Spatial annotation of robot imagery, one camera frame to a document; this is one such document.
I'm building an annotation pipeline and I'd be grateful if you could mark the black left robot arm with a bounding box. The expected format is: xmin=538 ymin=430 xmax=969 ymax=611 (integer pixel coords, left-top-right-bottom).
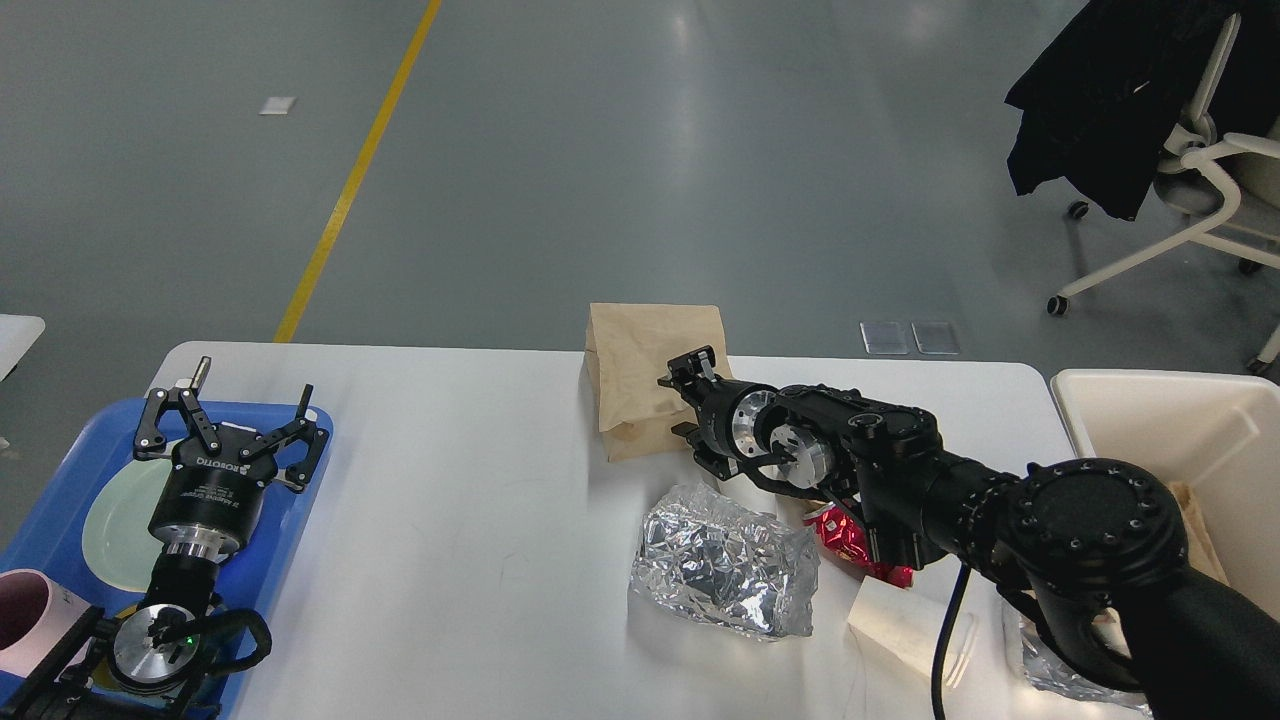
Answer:
xmin=3 ymin=357 xmax=334 ymax=719

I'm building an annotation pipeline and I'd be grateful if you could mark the pink mug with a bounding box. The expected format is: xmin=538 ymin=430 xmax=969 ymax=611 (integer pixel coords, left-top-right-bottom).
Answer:
xmin=1 ymin=569 xmax=90 ymax=678

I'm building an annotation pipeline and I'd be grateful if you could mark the dark teal mug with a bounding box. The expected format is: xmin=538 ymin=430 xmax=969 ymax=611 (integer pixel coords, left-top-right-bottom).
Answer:
xmin=91 ymin=660 xmax=221 ymax=711

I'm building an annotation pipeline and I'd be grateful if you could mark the crushed red can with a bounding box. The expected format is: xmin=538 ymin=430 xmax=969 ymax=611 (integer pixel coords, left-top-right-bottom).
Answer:
xmin=803 ymin=503 xmax=914 ymax=589

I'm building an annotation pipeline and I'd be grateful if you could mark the foil with brown paper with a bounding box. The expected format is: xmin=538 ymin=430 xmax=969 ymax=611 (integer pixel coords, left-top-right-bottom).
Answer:
xmin=1001 ymin=605 xmax=1153 ymax=719

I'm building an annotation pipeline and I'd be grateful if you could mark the green plate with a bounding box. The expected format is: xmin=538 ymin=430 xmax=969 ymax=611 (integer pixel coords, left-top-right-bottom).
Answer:
xmin=81 ymin=459 xmax=172 ymax=593

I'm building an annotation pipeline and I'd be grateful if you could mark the beige plastic bin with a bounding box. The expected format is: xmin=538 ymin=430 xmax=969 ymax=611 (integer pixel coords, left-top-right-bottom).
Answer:
xmin=1051 ymin=370 xmax=1279 ymax=614

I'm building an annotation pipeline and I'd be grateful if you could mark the lying white paper cup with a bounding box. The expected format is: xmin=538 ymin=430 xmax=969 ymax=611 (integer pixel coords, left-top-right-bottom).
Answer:
xmin=847 ymin=578 xmax=980 ymax=691

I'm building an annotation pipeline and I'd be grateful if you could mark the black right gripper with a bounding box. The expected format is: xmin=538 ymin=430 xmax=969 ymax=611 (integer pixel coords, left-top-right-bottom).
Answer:
xmin=657 ymin=346 xmax=777 ymax=483

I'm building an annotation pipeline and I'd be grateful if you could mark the white office chair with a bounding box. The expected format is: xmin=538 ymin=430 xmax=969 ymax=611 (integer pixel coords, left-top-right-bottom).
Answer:
xmin=1044 ymin=13 xmax=1279 ymax=316

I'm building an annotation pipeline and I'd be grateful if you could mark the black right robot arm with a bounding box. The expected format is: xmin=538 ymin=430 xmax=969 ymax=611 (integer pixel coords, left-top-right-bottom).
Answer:
xmin=658 ymin=346 xmax=1279 ymax=719

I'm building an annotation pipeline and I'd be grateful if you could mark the brown paper bag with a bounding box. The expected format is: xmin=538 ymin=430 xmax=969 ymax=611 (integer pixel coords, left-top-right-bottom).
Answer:
xmin=1167 ymin=482 xmax=1230 ymax=585
xmin=585 ymin=302 xmax=726 ymax=462

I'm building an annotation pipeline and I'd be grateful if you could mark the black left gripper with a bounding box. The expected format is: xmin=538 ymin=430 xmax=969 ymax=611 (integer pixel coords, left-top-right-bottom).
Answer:
xmin=133 ymin=357 xmax=330 ymax=557

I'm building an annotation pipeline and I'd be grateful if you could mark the crumpled aluminium foil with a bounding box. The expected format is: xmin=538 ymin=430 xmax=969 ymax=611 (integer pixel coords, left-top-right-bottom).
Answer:
xmin=628 ymin=482 xmax=820 ymax=642

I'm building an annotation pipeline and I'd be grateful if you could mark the white side table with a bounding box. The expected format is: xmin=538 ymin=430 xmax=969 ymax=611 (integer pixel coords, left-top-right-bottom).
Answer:
xmin=0 ymin=313 xmax=46 ymax=380

